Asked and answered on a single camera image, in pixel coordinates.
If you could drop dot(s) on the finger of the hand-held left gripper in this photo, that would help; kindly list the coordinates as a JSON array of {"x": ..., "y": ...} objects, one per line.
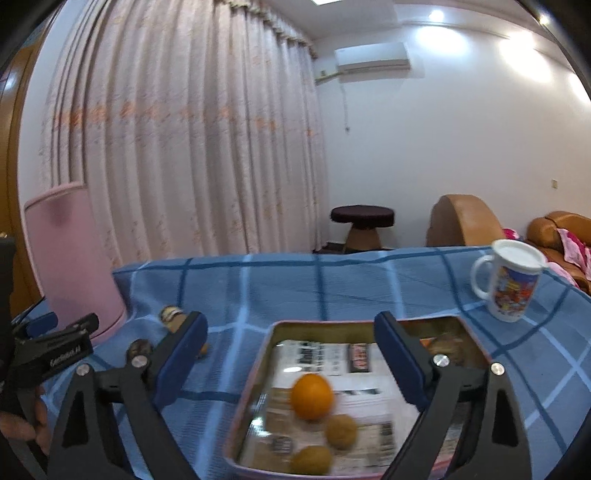
[
  {"x": 41, "y": 324},
  {"x": 64, "y": 353}
]

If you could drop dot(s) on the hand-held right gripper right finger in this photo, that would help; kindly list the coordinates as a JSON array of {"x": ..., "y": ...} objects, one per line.
[{"x": 404, "y": 364}]

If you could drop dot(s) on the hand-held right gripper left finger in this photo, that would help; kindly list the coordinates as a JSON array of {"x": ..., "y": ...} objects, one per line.
[{"x": 178, "y": 364}]

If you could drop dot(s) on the pink metal tin box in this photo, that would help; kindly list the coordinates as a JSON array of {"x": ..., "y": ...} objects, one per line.
[{"x": 258, "y": 367}]

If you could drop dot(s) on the small yellowish tangerine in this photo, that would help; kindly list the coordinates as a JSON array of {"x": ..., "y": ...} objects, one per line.
[
  {"x": 341, "y": 430},
  {"x": 311, "y": 459}
]

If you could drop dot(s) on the large orange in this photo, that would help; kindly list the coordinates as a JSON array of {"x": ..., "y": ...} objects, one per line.
[{"x": 312, "y": 397}]

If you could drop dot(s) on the person's left hand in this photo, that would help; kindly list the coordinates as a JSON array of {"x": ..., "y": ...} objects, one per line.
[{"x": 18, "y": 427}]

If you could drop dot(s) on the pink cylindrical bin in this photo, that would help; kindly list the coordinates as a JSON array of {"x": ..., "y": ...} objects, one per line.
[{"x": 69, "y": 254}]

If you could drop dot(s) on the printed paper liner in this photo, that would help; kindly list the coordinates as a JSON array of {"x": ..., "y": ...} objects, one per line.
[{"x": 323, "y": 360}]

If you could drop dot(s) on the wooden door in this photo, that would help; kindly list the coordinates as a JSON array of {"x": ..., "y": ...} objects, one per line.
[{"x": 11, "y": 161}]

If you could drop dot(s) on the blue plaid cloth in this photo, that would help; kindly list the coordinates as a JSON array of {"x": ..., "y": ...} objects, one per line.
[{"x": 277, "y": 286}]

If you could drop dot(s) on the white printed mug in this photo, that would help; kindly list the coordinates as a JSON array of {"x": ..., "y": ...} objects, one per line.
[{"x": 512, "y": 290}]

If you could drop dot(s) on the dark round stool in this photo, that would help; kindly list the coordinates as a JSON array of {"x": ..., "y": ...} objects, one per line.
[{"x": 362, "y": 216}]

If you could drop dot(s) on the brown leather armchair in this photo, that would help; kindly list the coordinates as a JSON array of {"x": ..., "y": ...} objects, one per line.
[{"x": 464, "y": 219}]

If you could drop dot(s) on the white mug lid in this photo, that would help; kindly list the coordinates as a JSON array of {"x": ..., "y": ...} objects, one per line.
[{"x": 519, "y": 253}]

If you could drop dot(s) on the brown leather sofa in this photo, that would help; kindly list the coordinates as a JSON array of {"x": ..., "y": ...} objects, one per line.
[{"x": 545, "y": 230}]

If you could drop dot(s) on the pink floral blanket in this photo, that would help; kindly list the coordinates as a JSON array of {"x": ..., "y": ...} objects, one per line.
[{"x": 575, "y": 251}]

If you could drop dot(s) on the pink floral curtain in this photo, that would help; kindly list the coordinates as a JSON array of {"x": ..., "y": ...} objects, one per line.
[{"x": 184, "y": 138}]

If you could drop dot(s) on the white air conditioner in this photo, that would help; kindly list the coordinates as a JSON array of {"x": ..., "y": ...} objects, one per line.
[{"x": 371, "y": 56}]

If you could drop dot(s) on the ceiling spotlight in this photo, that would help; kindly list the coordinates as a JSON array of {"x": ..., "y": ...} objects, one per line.
[{"x": 435, "y": 14}]

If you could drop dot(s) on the ceiling light panel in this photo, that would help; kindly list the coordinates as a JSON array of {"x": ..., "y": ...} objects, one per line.
[{"x": 330, "y": 2}]

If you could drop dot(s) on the wall outlet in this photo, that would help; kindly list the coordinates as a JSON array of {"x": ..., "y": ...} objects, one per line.
[{"x": 325, "y": 73}]

